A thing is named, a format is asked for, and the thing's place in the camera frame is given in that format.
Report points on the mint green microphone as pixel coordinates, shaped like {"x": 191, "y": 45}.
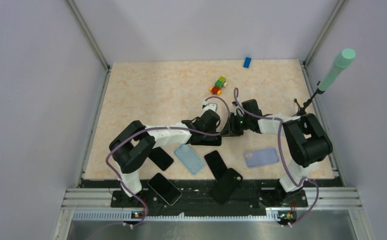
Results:
{"x": 340, "y": 63}

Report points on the blue toy brick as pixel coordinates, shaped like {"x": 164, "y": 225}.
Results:
{"x": 247, "y": 62}

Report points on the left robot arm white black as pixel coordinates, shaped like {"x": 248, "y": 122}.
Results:
{"x": 137, "y": 142}

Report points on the light blue phone case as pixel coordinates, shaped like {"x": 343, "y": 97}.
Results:
{"x": 189, "y": 159}

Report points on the black tripod stand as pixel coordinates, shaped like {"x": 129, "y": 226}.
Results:
{"x": 301, "y": 109}

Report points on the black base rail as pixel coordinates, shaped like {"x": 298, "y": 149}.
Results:
{"x": 195, "y": 200}

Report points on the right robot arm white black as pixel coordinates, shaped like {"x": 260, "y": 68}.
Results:
{"x": 301, "y": 140}

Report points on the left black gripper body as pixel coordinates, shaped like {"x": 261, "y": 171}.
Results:
{"x": 213, "y": 129}

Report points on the lavender phone case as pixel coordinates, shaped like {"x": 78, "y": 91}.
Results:
{"x": 260, "y": 158}

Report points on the colourful toy block car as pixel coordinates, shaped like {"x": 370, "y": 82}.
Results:
{"x": 220, "y": 83}

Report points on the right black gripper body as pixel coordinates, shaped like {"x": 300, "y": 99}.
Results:
{"x": 239, "y": 124}

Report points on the black phone case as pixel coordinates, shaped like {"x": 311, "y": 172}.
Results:
{"x": 225, "y": 186}

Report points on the silver-edged black phone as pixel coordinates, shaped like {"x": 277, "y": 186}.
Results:
{"x": 165, "y": 189}

